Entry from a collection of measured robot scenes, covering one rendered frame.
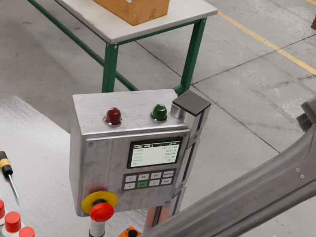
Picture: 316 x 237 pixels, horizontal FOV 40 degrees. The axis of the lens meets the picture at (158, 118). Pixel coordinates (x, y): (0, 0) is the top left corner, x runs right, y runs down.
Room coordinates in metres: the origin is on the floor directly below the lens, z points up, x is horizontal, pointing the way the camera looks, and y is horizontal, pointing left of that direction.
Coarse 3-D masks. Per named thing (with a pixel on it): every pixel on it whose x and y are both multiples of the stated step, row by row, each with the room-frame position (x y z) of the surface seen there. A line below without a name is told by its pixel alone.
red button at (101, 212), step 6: (96, 204) 0.43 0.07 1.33; (102, 204) 0.43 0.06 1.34; (108, 204) 0.43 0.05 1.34; (90, 210) 0.42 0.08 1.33; (96, 210) 0.42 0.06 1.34; (102, 210) 0.42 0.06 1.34; (108, 210) 0.42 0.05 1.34; (90, 216) 0.41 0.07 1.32; (96, 216) 0.41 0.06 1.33; (102, 216) 0.42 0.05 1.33; (108, 216) 0.42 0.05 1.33
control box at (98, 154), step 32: (96, 96) 0.52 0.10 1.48; (128, 96) 0.54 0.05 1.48; (160, 96) 0.56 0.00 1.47; (96, 128) 0.45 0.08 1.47; (128, 128) 0.47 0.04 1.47; (160, 128) 0.48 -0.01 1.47; (96, 160) 0.44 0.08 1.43; (96, 192) 0.44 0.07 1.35; (128, 192) 0.46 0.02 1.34; (160, 192) 0.49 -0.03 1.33
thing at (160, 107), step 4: (160, 104) 0.51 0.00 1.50; (156, 108) 0.50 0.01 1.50; (160, 108) 0.50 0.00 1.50; (164, 108) 0.50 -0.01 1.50; (152, 112) 0.50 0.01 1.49; (156, 112) 0.49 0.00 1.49; (160, 112) 0.49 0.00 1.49; (164, 112) 0.50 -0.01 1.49; (152, 116) 0.50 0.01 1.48; (156, 116) 0.49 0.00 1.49; (160, 116) 0.49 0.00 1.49; (164, 116) 0.50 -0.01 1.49; (152, 120) 0.49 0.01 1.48; (156, 120) 0.49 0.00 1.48; (160, 120) 0.49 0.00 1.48; (164, 120) 0.50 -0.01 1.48
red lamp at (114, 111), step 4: (112, 108) 0.48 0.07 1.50; (116, 108) 0.48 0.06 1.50; (108, 112) 0.47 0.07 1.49; (112, 112) 0.47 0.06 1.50; (116, 112) 0.47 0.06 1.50; (120, 112) 0.48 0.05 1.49; (108, 116) 0.47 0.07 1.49; (112, 116) 0.47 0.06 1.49; (116, 116) 0.47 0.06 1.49; (120, 116) 0.47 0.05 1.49; (104, 120) 0.47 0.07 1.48; (108, 120) 0.47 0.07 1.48; (112, 120) 0.46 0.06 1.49; (116, 120) 0.47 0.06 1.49; (120, 120) 0.47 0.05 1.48; (108, 124) 0.46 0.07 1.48; (112, 124) 0.46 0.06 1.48; (116, 124) 0.46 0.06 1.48; (120, 124) 0.47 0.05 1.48
